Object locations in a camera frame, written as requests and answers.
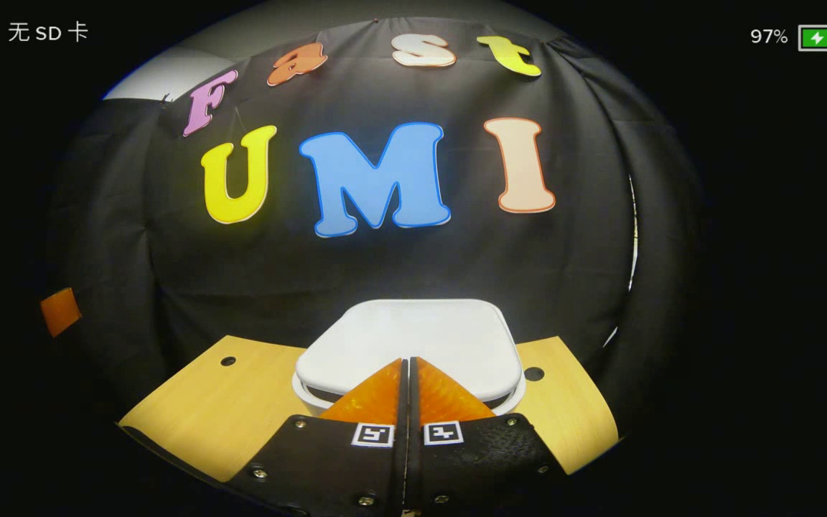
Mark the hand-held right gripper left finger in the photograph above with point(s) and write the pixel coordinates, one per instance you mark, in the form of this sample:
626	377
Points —
342	467

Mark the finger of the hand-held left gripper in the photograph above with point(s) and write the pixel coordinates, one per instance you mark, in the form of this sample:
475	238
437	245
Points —
60	311

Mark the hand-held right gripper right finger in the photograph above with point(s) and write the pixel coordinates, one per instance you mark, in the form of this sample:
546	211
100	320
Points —
478	459

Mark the black backdrop cloth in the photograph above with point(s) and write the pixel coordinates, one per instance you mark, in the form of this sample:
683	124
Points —
456	258

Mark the white desktop garbage bin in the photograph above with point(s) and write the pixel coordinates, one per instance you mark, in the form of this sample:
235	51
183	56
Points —
406	330

